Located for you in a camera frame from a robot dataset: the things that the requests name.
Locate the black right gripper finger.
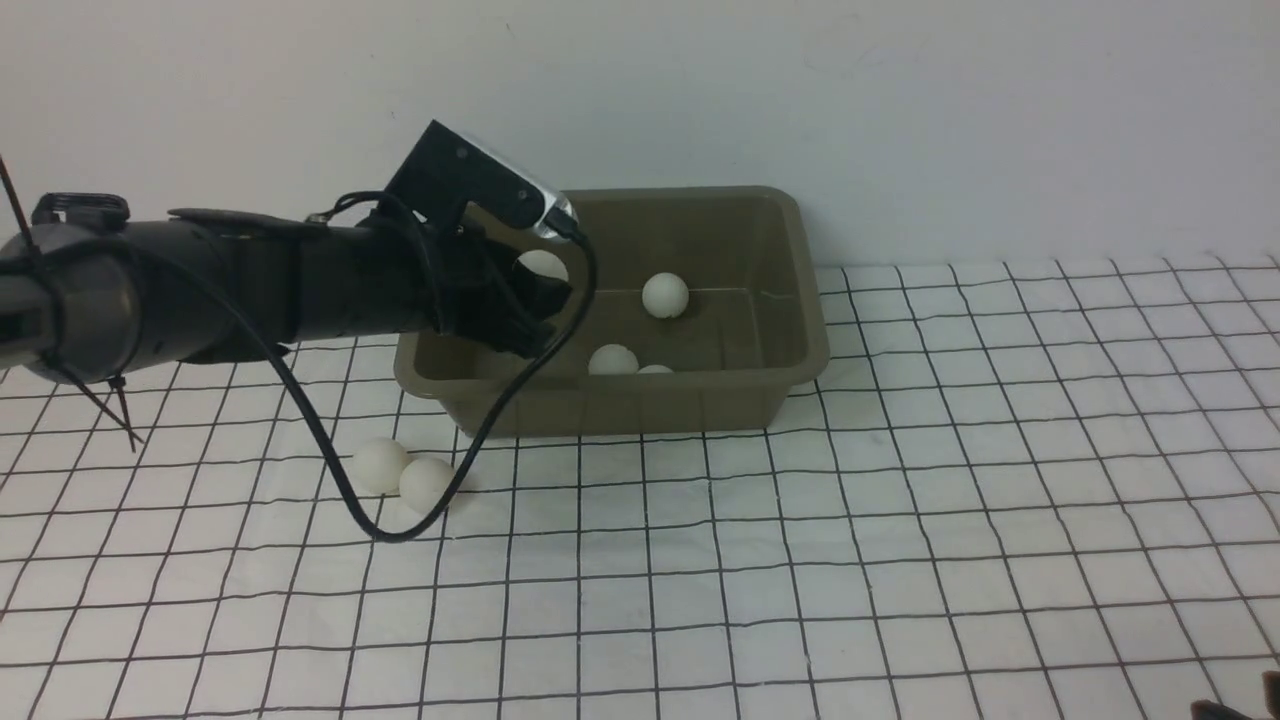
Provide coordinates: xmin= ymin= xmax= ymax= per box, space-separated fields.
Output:
xmin=1262 ymin=670 xmax=1280 ymax=720
xmin=1190 ymin=700 xmax=1252 ymax=720

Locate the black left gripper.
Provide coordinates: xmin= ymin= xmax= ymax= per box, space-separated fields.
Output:
xmin=425 ymin=217 xmax=573 ymax=359

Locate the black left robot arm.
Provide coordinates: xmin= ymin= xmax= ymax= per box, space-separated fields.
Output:
xmin=1 ymin=192 xmax=571 ymax=384

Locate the olive plastic bin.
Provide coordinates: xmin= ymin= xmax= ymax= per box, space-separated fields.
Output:
xmin=396 ymin=187 xmax=832 ymax=439

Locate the white black-grid tablecloth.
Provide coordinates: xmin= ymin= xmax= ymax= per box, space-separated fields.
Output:
xmin=1 ymin=256 xmax=1279 ymax=719

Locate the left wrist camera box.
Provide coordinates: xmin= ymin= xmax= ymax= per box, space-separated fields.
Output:
xmin=385 ymin=119 xmax=581 ymax=242

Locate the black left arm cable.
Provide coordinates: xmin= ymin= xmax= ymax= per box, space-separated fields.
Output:
xmin=131 ymin=190 xmax=599 ymax=544

